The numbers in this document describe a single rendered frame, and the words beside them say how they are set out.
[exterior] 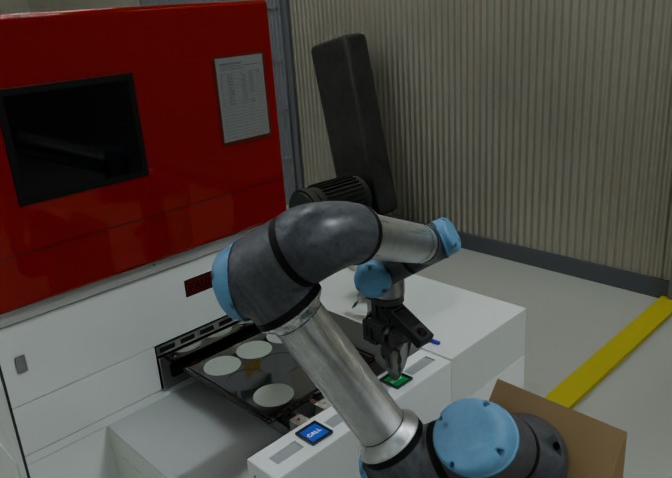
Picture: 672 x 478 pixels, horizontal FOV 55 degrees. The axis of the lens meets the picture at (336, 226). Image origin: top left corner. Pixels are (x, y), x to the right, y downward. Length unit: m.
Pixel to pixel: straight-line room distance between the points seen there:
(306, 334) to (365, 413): 0.16
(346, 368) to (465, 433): 0.20
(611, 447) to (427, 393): 0.52
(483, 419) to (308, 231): 0.39
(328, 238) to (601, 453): 0.60
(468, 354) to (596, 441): 0.55
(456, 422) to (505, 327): 0.78
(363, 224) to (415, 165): 4.15
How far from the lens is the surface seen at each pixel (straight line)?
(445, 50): 4.76
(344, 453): 1.42
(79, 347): 1.70
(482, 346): 1.73
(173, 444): 1.69
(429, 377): 1.57
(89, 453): 1.83
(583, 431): 1.23
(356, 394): 1.03
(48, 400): 1.72
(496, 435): 1.03
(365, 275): 1.28
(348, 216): 0.92
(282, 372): 1.73
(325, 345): 0.99
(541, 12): 4.35
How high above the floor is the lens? 1.79
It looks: 19 degrees down
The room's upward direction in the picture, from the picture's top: 4 degrees counter-clockwise
